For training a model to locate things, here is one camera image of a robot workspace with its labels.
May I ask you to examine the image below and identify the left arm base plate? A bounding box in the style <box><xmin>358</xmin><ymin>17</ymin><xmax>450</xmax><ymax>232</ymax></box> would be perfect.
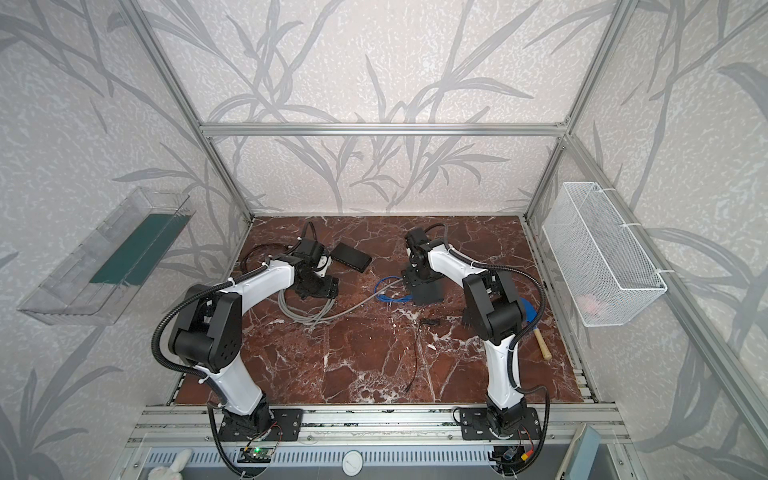
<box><xmin>218</xmin><ymin>408</ymin><xmax>304</xmax><ymax>442</ymax></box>

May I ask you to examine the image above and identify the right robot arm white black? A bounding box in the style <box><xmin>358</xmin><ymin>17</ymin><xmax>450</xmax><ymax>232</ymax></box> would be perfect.
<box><xmin>403</xmin><ymin>228</ymin><xmax>551</xmax><ymax>478</ymax></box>

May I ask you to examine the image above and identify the black ribbed network switch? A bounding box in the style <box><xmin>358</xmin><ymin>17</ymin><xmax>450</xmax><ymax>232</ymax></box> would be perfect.
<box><xmin>331</xmin><ymin>243</ymin><xmax>372</xmax><ymax>273</ymax></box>

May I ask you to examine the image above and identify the grey ethernet cable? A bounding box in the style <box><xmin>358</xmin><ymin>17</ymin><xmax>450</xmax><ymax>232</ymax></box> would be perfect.
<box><xmin>277</xmin><ymin>278</ymin><xmax>404</xmax><ymax>328</ymax></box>

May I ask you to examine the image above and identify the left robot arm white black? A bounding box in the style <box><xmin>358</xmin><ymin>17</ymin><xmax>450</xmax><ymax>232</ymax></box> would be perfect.
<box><xmin>151</xmin><ymin>222</ymin><xmax>338</xmax><ymax>479</ymax></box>

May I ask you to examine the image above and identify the blue ethernet cable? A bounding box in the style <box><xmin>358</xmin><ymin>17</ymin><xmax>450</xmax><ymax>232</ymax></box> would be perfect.
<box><xmin>374</xmin><ymin>275</ymin><xmax>414</xmax><ymax>305</ymax></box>

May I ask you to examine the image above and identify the clear plastic wall bin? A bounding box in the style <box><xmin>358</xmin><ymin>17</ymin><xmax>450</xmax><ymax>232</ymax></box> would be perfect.
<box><xmin>18</xmin><ymin>187</ymin><xmax>196</xmax><ymax>326</ymax></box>

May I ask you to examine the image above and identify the green lit circuit board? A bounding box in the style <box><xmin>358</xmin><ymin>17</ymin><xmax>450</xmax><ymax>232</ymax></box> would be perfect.
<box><xmin>237</xmin><ymin>447</ymin><xmax>275</xmax><ymax>464</ymax></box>

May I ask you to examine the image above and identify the white plush toy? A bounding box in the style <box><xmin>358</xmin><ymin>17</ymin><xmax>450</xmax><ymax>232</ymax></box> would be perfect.
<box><xmin>148</xmin><ymin>449</ymin><xmax>193</xmax><ymax>480</ymax></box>

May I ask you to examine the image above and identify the grey blue panel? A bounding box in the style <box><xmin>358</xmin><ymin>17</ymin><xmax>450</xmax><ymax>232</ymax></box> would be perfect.
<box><xmin>554</xmin><ymin>423</ymin><xmax>601</xmax><ymax>480</ymax></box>

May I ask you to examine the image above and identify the wooden handled tool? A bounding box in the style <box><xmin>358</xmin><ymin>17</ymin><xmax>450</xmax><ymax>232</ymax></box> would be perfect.
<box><xmin>533</xmin><ymin>328</ymin><xmax>553</xmax><ymax>361</ymax></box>

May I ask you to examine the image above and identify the black cable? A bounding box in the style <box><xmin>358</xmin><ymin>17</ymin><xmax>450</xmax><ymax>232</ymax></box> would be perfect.
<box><xmin>239</xmin><ymin>242</ymin><xmax>301</xmax><ymax>277</ymax></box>

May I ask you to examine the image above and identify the round white gauge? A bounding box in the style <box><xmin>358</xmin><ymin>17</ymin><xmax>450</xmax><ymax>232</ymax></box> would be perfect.
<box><xmin>342</xmin><ymin>450</ymin><xmax>364</xmax><ymax>477</ymax></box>

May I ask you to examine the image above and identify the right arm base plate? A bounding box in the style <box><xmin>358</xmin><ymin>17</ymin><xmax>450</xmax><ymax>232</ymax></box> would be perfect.
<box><xmin>455</xmin><ymin>406</ymin><xmax>542</xmax><ymax>441</ymax></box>

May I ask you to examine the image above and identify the pink object in basket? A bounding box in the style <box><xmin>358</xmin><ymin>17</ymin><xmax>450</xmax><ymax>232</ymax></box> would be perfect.
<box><xmin>576</xmin><ymin>294</ymin><xmax>608</xmax><ymax>318</ymax></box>

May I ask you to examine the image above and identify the white wire mesh basket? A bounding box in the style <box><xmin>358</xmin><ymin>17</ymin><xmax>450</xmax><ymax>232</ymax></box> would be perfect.
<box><xmin>543</xmin><ymin>182</ymin><xmax>667</xmax><ymax>327</ymax></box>

